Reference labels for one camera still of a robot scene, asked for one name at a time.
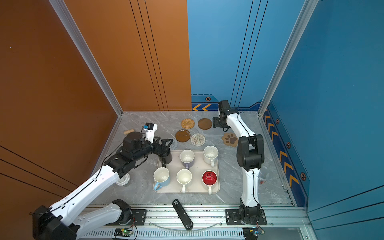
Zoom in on black handheld scanner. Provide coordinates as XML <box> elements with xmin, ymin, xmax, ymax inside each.
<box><xmin>172</xmin><ymin>199</ymin><xmax>194</xmax><ymax>231</ymax></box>

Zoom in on purple mug white inside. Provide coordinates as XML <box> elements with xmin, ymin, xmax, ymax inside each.
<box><xmin>180</xmin><ymin>150</ymin><xmax>195</xmax><ymax>170</ymax></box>

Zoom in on glossy brown round coaster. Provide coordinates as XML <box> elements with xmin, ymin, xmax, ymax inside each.
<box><xmin>175</xmin><ymin>129</ymin><xmax>191</xmax><ymax>143</ymax></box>

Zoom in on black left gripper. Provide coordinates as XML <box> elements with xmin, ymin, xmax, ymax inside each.
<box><xmin>133</xmin><ymin>135</ymin><xmax>173</xmax><ymax>164</ymax></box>

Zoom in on cork paw print coaster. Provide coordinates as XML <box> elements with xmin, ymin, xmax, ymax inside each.
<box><xmin>222</xmin><ymin>133</ymin><xmax>238</xmax><ymax>148</ymax></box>

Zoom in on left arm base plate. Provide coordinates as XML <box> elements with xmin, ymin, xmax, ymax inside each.
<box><xmin>107</xmin><ymin>209</ymin><xmax>147</xmax><ymax>227</ymax></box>

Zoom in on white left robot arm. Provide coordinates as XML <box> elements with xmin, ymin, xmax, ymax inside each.
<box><xmin>32</xmin><ymin>132</ymin><xmax>173</xmax><ymax>240</ymax></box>

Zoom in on white mug front middle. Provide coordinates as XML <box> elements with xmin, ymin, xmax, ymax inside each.
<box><xmin>177</xmin><ymin>169</ymin><xmax>193</xmax><ymax>193</ymax></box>

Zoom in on dark brown round wooden coaster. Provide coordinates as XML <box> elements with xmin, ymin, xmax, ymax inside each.
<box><xmin>198</xmin><ymin>118</ymin><xmax>213</xmax><ymax>130</ymax></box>

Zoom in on aluminium corner post left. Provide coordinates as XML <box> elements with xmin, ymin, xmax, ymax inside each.
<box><xmin>49</xmin><ymin>0</ymin><xmax>123</xmax><ymax>117</ymax></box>

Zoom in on red mug white handle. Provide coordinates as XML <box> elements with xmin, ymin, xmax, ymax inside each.
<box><xmin>202</xmin><ymin>171</ymin><xmax>218</xmax><ymax>195</ymax></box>

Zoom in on white mug back right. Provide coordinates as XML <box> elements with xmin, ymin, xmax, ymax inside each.
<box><xmin>203</xmin><ymin>146</ymin><xmax>219</xmax><ymax>168</ymax></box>

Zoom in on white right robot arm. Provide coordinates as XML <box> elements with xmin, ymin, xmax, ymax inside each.
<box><xmin>213</xmin><ymin>100</ymin><xmax>265</xmax><ymax>225</ymax></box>

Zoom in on small wooden mallet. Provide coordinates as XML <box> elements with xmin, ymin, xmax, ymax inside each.
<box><xmin>123</xmin><ymin>129</ymin><xmax>135</xmax><ymax>135</ymax></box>

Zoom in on green circuit board left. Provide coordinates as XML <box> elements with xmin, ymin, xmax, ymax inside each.
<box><xmin>114</xmin><ymin>228</ymin><xmax>135</xmax><ymax>238</ymax></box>

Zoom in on white round lid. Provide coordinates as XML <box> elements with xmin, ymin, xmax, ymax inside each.
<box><xmin>116</xmin><ymin>173</ymin><xmax>131</xmax><ymax>187</ymax></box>

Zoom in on aluminium corner post right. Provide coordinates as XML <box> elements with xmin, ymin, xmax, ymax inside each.
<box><xmin>258</xmin><ymin>0</ymin><xmax>319</xmax><ymax>117</ymax></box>

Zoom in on beige serving tray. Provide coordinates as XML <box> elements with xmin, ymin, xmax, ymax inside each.
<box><xmin>153</xmin><ymin>151</ymin><xmax>219</xmax><ymax>194</ymax></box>

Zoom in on aluminium front rail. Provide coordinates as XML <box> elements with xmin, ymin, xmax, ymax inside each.
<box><xmin>61</xmin><ymin>205</ymin><xmax>311</xmax><ymax>229</ymax></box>

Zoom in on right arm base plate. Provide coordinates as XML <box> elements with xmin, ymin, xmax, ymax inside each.
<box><xmin>225</xmin><ymin>209</ymin><xmax>268</xmax><ymax>226</ymax></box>

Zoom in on woven rattan round coaster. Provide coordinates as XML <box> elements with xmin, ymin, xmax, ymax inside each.
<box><xmin>181</xmin><ymin>119</ymin><xmax>195</xmax><ymax>130</ymax></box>

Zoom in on black mug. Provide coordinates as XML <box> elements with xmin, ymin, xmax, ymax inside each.
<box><xmin>159</xmin><ymin>149</ymin><xmax>173</xmax><ymax>168</ymax></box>

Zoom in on aluminium corner post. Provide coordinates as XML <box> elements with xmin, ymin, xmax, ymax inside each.
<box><xmin>258</xmin><ymin>0</ymin><xmax>319</xmax><ymax>117</ymax></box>
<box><xmin>49</xmin><ymin>0</ymin><xmax>123</xmax><ymax>117</ymax></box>

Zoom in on light blue mug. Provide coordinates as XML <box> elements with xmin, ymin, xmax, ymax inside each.
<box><xmin>154</xmin><ymin>167</ymin><xmax>171</xmax><ymax>191</ymax></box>

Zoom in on white woven round coaster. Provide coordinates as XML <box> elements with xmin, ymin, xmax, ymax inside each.
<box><xmin>190</xmin><ymin>134</ymin><xmax>206</xmax><ymax>147</ymax></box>

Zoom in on circuit board right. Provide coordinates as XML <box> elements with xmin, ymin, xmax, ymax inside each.
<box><xmin>243</xmin><ymin>228</ymin><xmax>265</xmax><ymax>240</ymax></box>

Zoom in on clear glass cup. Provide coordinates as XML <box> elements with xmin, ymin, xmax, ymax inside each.
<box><xmin>258</xmin><ymin>172</ymin><xmax>269</xmax><ymax>185</ymax></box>

